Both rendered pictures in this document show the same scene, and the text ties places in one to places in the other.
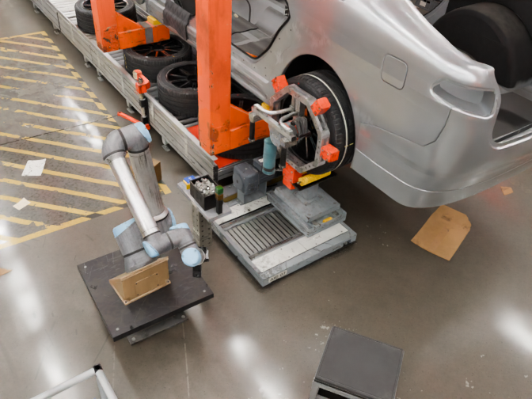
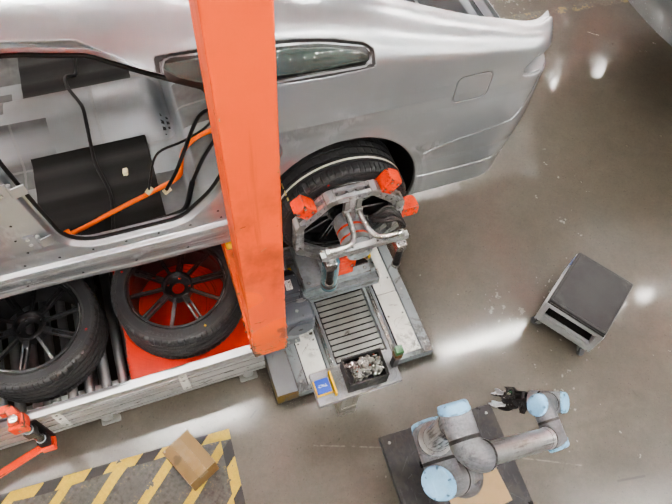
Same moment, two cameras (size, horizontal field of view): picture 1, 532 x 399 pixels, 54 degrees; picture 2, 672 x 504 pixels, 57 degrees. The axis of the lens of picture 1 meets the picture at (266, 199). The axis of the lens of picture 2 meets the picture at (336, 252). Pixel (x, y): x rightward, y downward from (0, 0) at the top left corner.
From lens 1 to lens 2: 3.04 m
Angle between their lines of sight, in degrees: 50
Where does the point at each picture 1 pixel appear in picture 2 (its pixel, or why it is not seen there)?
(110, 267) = not seen: outside the picture
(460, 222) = not seen: hidden behind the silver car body
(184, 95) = (85, 352)
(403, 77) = (486, 84)
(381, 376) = (607, 280)
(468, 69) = (549, 31)
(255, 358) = (521, 387)
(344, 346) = (575, 298)
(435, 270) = not seen: hidden behind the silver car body
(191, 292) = (486, 427)
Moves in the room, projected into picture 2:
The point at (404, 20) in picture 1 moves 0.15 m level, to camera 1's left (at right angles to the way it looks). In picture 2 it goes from (464, 34) to (456, 59)
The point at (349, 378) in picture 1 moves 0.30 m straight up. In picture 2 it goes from (608, 306) to (633, 281)
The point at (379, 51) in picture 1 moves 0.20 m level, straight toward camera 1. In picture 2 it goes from (449, 81) to (494, 101)
